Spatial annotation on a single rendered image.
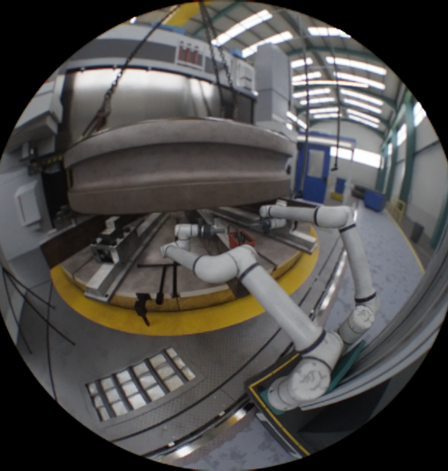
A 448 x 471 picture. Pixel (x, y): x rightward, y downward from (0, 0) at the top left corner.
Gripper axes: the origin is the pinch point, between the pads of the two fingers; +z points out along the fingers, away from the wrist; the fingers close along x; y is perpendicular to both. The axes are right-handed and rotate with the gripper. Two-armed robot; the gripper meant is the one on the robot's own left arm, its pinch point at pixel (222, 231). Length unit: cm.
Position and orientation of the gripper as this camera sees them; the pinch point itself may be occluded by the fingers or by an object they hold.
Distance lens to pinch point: 115.6
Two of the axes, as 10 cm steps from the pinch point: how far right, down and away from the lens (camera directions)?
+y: -0.3, 8.9, 4.6
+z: 10.0, 0.2, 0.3
